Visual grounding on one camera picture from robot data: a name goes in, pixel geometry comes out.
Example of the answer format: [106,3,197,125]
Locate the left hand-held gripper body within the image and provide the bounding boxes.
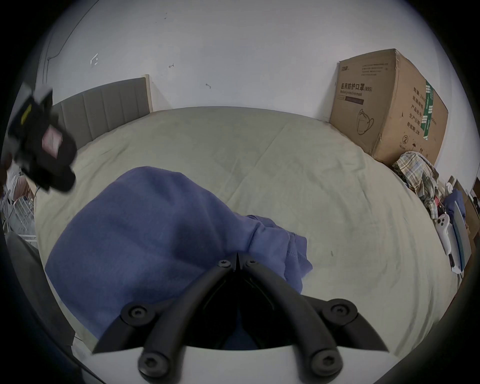
[4,83,53,158]

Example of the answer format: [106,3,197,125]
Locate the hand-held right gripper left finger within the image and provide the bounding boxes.
[93,253,238,378]

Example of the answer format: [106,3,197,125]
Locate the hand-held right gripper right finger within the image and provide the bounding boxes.
[238,253,389,377]

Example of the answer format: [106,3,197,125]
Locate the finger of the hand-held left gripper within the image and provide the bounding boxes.
[17,94,79,194]

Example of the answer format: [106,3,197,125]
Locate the blue garment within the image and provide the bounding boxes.
[45,166,313,351]

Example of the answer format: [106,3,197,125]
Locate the grey padded headboard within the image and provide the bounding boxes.
[50,74,154,146]

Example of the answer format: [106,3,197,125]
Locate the bed with beige sheet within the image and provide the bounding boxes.
[33,107,464,361]

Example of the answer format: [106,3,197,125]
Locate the white hand controller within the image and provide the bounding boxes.
[434,212,464,274]

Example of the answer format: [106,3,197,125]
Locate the plaid cloth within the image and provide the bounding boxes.
[392,151,442,220]

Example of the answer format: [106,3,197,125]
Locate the large brown cardboard carton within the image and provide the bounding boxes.
[329,48,449,166]

